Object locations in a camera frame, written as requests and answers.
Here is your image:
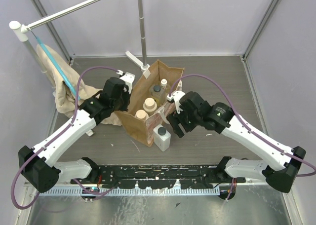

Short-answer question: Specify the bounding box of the beige bottle front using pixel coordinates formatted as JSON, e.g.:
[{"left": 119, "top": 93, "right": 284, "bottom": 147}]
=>
[{"left": 135, "top": 110, "right": 149, "bottom": 120}]

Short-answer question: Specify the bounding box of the beige bottle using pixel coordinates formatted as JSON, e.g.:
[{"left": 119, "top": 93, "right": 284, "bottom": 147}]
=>
[
  {"left": 143, "top": 97, "right": 157, "bottom": 116},
  {"left": 135, "top": 110, "right": 149, "bottom": 120}
]

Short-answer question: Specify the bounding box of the brown canvas tote bag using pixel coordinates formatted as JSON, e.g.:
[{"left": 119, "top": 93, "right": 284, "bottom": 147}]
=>
[{"left": 115, "top": 60, "right": 184, "bottom": 147}]

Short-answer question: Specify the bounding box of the clear bottle dark cap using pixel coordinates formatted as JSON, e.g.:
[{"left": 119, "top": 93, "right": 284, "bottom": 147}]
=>
[{"left": 151, "top": 85, "right": 166, "bottom": 106}]

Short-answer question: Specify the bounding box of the clear bottle white cap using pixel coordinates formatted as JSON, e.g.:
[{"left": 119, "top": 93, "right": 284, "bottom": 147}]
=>
[{"left": 160, "top": 78, "right": 171, "bottom": 92}]

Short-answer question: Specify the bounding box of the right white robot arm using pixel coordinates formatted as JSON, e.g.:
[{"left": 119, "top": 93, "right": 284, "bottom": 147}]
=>
[{"left": 166, "top": 91, "right": 306, "bottom": 193}]

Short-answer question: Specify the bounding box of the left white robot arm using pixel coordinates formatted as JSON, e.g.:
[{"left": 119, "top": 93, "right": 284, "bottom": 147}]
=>
[{"left": 18, "top": 73, "right": 135, "bottom": 193}]

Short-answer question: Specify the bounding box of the white square bottle dark cap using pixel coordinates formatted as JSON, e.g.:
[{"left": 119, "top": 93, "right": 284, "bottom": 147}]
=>
[{"left": 154, "top": 125, "right": 171, "bottom": 152}]

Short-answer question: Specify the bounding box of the beige cloth on rack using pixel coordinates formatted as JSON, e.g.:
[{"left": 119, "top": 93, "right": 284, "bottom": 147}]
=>
[{"left": 36, "top": 43, "right": 124, "bottom": 127}]

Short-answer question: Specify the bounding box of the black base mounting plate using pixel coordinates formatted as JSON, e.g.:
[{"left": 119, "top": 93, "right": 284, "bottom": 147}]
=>
[{"left": 79, "top": 164, "right": 246, "bottom": 189}]

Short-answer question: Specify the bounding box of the teal hanger rod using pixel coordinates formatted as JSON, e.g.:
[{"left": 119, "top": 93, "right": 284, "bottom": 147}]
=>
[{"left": 35, "top": 36, "right": 77, "bottom": 95}]

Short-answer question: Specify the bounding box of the white metal clothes rack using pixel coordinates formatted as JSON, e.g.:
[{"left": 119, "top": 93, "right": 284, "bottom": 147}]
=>
[{"left": 8, "top": 0, "right": 151, "bottom": 137}]

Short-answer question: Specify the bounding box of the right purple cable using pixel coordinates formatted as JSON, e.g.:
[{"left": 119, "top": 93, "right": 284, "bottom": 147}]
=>
[{"left": 170, "top": 74, "right": 316, "bottom": 201}]

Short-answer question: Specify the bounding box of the purple cable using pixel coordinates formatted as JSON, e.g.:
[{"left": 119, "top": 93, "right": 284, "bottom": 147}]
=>
[
  {"left": 11, "top": 66, "right": 124, "bottom": 210},
  {"left": 170, "top": 74, "right": 316, "bottom": 201}
]

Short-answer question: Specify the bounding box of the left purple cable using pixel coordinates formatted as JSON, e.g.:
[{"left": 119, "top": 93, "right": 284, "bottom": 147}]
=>
[{"left": 11, "top": 66, "right": 124, "bottom": 210}]

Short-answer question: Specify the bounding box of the aluminium front rail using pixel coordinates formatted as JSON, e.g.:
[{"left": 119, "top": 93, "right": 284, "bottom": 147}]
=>
[{"left": 24, "top": 165, "right": 293, "bottom": 186}]

